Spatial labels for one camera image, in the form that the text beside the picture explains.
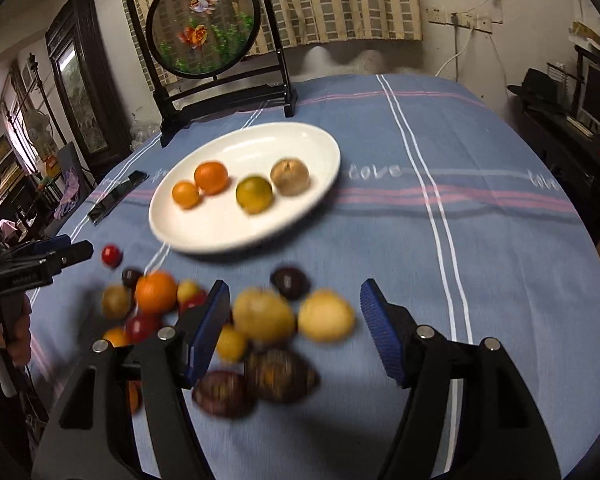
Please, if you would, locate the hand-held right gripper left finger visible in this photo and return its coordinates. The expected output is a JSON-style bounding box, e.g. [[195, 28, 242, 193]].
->
[[32, 280, 231, 480]]

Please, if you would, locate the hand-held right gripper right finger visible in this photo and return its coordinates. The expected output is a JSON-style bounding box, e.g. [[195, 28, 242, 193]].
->
[[360, 279, 561, 480]]

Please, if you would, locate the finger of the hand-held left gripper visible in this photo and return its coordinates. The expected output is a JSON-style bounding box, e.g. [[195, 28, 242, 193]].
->
[[0, 240, 95, 295], [10, 236, 72, 261]]

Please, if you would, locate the yellow round fruit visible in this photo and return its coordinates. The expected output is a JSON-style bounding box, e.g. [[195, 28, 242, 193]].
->
[[215, 324, 249, 363]]

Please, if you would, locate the red round fruit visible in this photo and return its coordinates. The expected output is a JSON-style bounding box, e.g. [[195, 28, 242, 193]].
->
[[179, 291, 210, 317], [125, 312, 162, 345]]

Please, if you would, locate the pale yellow potato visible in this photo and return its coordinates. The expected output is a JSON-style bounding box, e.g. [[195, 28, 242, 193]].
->
[[232, 287, 298, 345]]

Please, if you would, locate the dark mangosteen with calyx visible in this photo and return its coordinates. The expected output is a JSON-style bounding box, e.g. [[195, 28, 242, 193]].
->
[[191, 371, 257, 419]]

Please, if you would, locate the large orange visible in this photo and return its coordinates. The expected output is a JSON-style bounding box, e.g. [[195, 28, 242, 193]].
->
[[134, 270, 179, 314]]

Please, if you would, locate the dark brown wrinkled fruit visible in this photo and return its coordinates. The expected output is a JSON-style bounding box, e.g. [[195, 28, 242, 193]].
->
[[243, 347, 321, 405]]

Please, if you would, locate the dark purple round fruit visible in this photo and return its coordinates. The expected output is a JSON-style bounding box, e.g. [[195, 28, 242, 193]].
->
[[270, 267, 311, 301]]

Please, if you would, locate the white oval plate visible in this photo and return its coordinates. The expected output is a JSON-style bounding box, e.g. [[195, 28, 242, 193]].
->
[[148, 121, 342, 255]]

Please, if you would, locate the person's left hand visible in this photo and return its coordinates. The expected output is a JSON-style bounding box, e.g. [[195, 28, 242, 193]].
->
[[0, 294, 33, 376]]

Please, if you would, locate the small yellow fruit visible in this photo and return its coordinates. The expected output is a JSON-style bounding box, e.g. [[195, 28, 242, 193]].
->
[[176, 280, 202, 305]]

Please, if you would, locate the purple cloth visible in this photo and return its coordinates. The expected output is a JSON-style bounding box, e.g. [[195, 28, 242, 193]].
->
[[55, 167, 82, 218]]

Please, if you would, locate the black smartphone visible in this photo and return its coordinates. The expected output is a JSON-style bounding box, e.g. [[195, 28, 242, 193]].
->
[[87, 170, 148, 226]]

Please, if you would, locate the brown-yellow round fruit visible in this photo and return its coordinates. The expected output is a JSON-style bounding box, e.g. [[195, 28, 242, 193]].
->
[[101, 285, 132, 320]]

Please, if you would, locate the white standing fan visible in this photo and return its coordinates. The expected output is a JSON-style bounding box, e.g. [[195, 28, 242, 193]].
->
[[24, 107, 53, 142]]

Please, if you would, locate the small orange kumquat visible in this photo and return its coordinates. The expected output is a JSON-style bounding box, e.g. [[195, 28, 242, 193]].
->
[[172, 180, 202, 210]]

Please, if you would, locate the clear plastic bag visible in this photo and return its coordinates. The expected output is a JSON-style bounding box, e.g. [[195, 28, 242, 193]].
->
[[130, 110, 161, 151]]

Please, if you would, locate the green-yellow tangerine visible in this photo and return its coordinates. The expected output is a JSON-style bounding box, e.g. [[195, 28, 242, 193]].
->
[[235, 175, 274, 215]]

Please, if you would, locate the dark framed painting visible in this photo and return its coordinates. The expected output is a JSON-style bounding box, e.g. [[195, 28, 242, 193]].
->
[[45, 0, 133, 168]]

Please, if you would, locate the orange tangerine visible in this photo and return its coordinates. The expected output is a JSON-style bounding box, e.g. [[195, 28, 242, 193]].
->
[[194, 160, 230, 196]]

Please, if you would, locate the light brown round fruit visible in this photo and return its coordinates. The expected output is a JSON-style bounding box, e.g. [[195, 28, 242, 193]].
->
[[270, 158, 311, 197]]

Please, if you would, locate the goldfish round table screen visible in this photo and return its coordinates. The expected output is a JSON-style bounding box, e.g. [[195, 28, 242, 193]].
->
[[125, 0, 299, 147]]

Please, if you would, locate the dark computer desk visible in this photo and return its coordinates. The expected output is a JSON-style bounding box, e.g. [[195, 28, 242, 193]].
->
[[510, 100, 600, 241]]

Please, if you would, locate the black hat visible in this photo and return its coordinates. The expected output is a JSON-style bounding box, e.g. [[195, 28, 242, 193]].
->
[[507, 67, 563, 107]]

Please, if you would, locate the beige checked curtain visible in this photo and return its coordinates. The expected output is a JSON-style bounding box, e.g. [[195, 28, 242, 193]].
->
[[116, 0, 424, 61]]

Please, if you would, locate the white power cable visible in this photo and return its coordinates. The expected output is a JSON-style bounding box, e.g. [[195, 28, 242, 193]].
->
[[435, 30, 473, 78]]

